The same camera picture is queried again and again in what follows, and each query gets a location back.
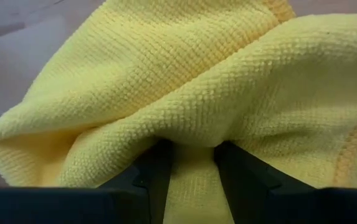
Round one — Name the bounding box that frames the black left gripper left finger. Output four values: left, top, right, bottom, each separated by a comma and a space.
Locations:
98, 141, 174, 224

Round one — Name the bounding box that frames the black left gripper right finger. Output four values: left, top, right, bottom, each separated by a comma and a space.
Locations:
214, 141, 318, 224

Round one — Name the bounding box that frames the yellow microfiber towel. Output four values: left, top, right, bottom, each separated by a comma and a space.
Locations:
0, 0, 357, 224

